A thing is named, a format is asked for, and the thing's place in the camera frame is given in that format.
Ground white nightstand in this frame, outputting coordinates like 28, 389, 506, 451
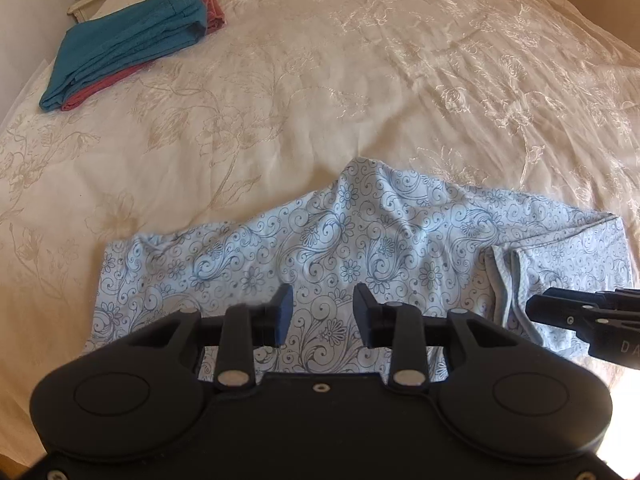
66, 0, 124, 24

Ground cream embroidered bedspread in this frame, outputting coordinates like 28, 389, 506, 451
0, 0, 640, 386

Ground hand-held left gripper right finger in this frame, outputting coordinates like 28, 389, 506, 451
352, 282, 522, 392

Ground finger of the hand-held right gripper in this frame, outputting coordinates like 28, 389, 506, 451
544, 286, 640, 310
525, 294, 608, 333

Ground folded red garment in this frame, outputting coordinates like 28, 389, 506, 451
61, 0, 227, 112

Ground folded teal pants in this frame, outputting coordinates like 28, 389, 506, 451
39, 0, 208, 113

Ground light blue floral pants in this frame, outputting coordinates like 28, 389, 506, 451
82, 156, 636, 376

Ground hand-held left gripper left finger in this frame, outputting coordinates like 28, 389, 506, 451
117, 282, 295, 392

